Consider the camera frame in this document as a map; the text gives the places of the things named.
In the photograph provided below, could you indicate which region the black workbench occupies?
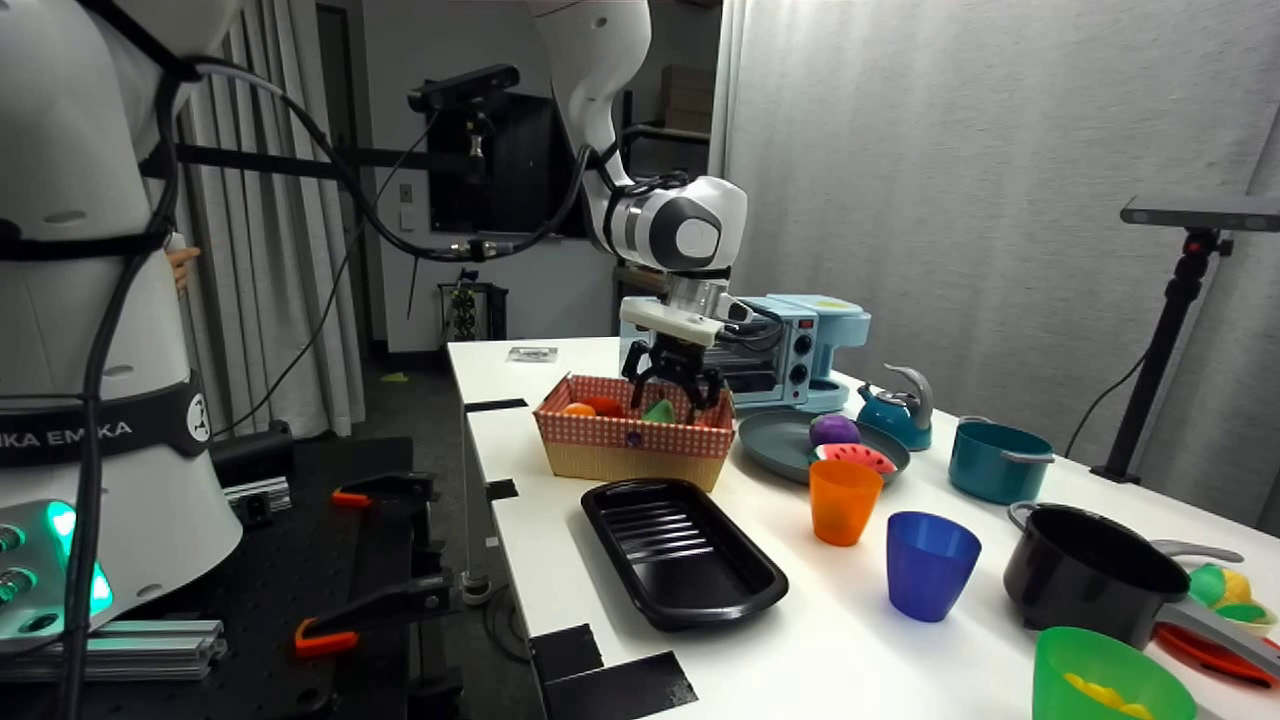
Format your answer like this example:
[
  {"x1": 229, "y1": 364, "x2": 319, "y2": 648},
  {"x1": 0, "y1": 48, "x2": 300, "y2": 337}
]
[{"x1": 195, "y1": 423, "x2": 474, "y2": 720}]

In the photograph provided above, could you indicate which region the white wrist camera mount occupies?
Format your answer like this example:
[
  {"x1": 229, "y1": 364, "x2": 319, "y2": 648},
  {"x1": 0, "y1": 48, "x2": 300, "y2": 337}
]
[{"x1": 618, "y1": 292, "x2": 730, "y2": 342}]

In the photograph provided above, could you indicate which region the purple toy fruit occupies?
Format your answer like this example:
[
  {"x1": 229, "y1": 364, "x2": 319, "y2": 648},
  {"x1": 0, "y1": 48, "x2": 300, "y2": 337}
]
[{"x1": 809, "y1": 413, "x2": 863, "y2": 449}]

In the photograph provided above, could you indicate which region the white curtain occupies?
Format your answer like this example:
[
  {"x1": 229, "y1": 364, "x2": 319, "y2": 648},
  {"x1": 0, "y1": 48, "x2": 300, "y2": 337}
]
[{"x1": 701, "y1": 0, "x2": 1280, "y2": 529}]

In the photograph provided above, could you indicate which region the black rectangular tray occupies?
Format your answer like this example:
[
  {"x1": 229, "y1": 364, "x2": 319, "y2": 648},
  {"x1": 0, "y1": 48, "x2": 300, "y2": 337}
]
[{"x1": 576, "y1": 476, "x2": 792, "y2": 638}]

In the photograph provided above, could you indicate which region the large black tape patch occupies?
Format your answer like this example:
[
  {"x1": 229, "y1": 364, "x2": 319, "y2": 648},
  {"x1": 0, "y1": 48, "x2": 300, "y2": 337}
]
[{"x1": 530, "y1": 621, "x2": 701, "y2": 720}]

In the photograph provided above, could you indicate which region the grey curtain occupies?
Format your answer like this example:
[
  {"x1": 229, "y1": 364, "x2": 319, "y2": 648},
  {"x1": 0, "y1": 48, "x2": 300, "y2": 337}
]
[{"x1": 157, "y1": 0, "x2": 374, "y2": 444}]

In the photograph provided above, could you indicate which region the teal pot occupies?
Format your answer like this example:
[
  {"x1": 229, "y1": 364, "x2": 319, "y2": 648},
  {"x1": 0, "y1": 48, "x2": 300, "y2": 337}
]
[{"x1": 945, "y1": 416, "x2": 1058, "y2": 510}]

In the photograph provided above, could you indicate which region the toy watermelon slice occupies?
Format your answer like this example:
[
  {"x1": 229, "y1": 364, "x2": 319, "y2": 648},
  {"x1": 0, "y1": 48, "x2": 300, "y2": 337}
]
[{"x1": 813, "y1": 441, "x2": 899, "y2": 484}]

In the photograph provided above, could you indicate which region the grey utensil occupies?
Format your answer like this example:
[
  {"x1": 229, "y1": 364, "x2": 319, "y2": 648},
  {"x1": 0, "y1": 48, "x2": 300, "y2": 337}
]
[{"x1": 1155, "y1": 600, "x2": 1280, "y2": 676}]

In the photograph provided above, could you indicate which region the green plastic bowl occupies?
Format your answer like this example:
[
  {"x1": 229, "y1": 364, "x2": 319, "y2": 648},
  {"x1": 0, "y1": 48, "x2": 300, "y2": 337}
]
[{"x1": 1032, "y1": 624, "x2": 1201, "y2": 720}]

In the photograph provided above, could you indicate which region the black floor equipment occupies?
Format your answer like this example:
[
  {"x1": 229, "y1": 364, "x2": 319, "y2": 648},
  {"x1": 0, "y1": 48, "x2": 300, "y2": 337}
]
[{"x1": 432, "y1": 268, "x2": 513, "y2": 346}]

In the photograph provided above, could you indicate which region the black pot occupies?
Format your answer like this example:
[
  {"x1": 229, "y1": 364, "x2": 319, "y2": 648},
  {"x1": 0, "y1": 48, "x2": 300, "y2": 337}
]
[{"x1": 1000, "y1": 500, "x2": 1198, "y2": 653}]

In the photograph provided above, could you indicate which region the orange plastic cup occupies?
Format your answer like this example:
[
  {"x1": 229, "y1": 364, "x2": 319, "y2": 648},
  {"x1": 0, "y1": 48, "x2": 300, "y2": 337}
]
[{"x1": 804, "y1": 456, "x2": 888, "y2": 553}]

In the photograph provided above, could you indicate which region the cardboard box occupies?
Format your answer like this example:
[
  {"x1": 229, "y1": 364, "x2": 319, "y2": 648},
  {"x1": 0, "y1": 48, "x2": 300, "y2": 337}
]
[{"x1": 653, "y1": 64, "x2": 715, "y2": 138}]

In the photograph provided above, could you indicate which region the small orange handled clamp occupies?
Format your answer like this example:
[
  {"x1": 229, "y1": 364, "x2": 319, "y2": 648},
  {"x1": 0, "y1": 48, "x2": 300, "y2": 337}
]
[{"x1": 329, "y1": 474, "x2": 439, "y2": 521}]

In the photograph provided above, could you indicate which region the large orange handled clamp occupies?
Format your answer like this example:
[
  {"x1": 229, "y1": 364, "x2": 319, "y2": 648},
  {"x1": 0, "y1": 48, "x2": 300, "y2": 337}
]
[{"x1": 288, "y1": 572, "x2": 453, "y2": 665}]

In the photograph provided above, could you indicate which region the black frame bar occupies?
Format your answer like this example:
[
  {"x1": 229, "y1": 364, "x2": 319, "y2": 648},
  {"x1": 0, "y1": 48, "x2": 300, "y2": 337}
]
[{"x1": 168, "y1": 142, "x2": 432, "y2": 184}]

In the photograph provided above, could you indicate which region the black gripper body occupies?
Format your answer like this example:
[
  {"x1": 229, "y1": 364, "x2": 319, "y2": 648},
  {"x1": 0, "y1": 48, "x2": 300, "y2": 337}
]
[{"x1": 635, "y1": 328, "x2": 723, "y2": 385}]

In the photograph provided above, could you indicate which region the green toy piece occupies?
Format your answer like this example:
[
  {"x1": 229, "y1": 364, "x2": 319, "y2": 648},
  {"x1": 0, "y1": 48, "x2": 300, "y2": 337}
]
[{"x1": 1189, "y1": 560, "x2": 1232, "y2": 613}]

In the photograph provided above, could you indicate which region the red plate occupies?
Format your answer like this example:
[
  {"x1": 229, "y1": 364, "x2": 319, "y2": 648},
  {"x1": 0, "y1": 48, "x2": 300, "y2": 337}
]
[{"x1": 1154, "y1": 621, "x2": 1280, "y2": 691}]

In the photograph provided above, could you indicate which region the blue plastic cup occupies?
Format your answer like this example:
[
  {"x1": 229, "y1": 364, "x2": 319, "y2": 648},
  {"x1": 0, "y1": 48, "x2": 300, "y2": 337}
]
[{"x1": 884, "y1": 510, "x2": 986, "y2": 630}]

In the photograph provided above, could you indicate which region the person's hand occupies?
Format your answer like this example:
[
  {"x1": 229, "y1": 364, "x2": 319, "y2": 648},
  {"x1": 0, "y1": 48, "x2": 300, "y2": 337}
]
[{"x1": 165, "y1": 232, "x2": 205, "y2": 289}]

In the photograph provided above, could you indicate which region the teal toy kettle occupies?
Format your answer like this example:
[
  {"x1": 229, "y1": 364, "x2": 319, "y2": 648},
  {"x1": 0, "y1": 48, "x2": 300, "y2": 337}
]
[{"x1": 853, "y1": 361, "x2": 941, "y2": 456}]

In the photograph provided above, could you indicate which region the grey plate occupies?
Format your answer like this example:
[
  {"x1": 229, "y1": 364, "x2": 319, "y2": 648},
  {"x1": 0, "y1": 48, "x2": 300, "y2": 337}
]
[{"x1": 735, "y1": 410, "x2": 917, "y2": 488}]

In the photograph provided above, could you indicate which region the red checked basket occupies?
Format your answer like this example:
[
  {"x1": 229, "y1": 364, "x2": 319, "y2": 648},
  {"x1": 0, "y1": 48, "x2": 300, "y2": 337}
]
[{"x1": 531, "y1": 371, "x2": 740, "y2": 488}]

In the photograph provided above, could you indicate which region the black camera on tripod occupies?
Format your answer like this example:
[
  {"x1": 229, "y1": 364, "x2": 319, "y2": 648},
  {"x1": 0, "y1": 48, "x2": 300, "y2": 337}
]
[{"x1": 1093, "y1": 198, "x2": 1280, "y2": 488}]

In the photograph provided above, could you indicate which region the aluminium rail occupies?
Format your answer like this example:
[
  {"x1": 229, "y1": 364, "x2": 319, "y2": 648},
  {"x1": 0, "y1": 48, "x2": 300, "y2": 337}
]
[{"x1": 0, "y1": 618, "x2": 233, "y2": 689}]

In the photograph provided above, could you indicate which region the light blue toy oven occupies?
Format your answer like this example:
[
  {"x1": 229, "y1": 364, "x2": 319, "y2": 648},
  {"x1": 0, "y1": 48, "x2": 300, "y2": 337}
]
[{"x1": 618, "y1": 292, "x2": 878, "y2": 421}]

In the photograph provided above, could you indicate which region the yellow toy food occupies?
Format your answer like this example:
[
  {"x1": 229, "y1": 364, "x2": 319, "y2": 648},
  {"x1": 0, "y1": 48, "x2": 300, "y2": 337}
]
[{"x1": 1062, "y1": 672, "x2": 1155, "y2": 720}]

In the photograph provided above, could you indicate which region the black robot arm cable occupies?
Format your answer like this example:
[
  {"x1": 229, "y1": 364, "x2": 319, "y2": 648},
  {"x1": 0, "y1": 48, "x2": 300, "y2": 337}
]
[{"x1": 57, "y1": 0, "x2": 632, "y2": 720}]

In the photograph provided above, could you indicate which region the black camera on stand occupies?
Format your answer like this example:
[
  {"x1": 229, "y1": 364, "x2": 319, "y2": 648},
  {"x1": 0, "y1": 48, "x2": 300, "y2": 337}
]
[{"x1": 404, "y1": 62, "x2": 523, "y2": 122}]

